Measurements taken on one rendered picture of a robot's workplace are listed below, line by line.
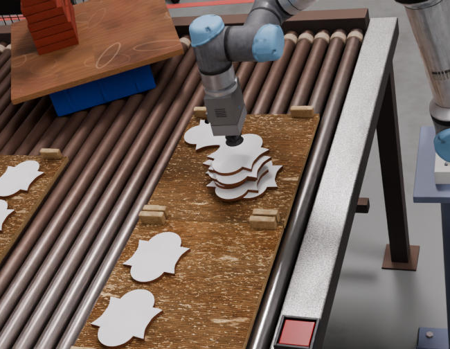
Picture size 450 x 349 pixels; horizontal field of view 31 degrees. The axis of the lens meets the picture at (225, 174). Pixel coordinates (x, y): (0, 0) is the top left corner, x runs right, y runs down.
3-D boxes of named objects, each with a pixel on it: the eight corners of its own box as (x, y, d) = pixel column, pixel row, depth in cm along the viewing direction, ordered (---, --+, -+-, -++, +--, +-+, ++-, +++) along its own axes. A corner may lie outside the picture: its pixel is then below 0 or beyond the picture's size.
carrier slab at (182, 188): (320, 118, 205) (319, 113, 204) (284, 229, 176) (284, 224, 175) (194, 119, 217) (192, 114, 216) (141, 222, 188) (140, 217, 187)
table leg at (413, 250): (419, 246, 289) (403, 43, 237) (416, 271, 281) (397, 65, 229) (386, 245, 294) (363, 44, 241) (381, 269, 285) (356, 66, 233)
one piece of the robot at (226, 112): (196, 63, 180) (212, 121, 190) (187, 86, 174) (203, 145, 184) (238, 60, 177) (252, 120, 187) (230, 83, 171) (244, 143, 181)
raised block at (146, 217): (167, 219, 185) (164, 210, 183) (164, 225, 183) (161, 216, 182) (143, 218, 187) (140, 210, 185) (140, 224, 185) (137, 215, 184)
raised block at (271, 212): (280, 217, 177) (278, 208, 175) (279, 223, 176) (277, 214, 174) (255, 217, 179) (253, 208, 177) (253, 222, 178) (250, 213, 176)
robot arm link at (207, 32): (219, 30, 163) (181, 31, 166) (230, 75, 169) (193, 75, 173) (230, 11, 168) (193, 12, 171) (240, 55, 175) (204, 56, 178)
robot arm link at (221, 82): (194, 76, 172) (203, 56, 178) (199, 94, 175) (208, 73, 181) (228, 74, 170) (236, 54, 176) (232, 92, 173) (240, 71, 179)
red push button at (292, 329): (316, 326, 154) (315, 321, 153) (309, 351, 150) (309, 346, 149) (286, 323, 156) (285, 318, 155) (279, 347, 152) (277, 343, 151)
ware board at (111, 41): (158, -15, 265) (156, -20, 264) (184, 53, 226) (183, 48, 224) (12, 28, 263) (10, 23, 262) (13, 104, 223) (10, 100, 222)
